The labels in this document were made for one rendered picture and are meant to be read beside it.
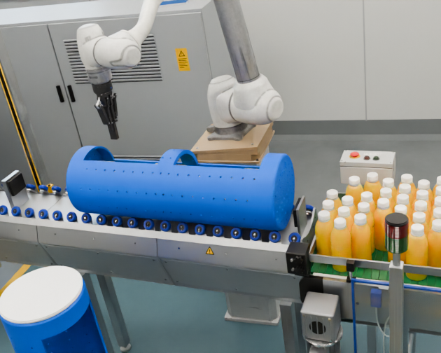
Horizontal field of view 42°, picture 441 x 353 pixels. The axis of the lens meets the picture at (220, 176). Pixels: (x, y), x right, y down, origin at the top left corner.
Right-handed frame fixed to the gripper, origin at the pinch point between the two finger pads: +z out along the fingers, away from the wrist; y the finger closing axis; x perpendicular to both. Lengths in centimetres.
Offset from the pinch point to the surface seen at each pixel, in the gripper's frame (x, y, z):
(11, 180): -59, 2, 25
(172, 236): 23.0, 10.0, 40.5
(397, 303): 111, 36, 37
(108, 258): -11, 10, 56
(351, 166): 87, -26, 24
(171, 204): 27.3, 13.2, 23.7
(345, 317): 92, 21, 59
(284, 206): 67, 1, 28
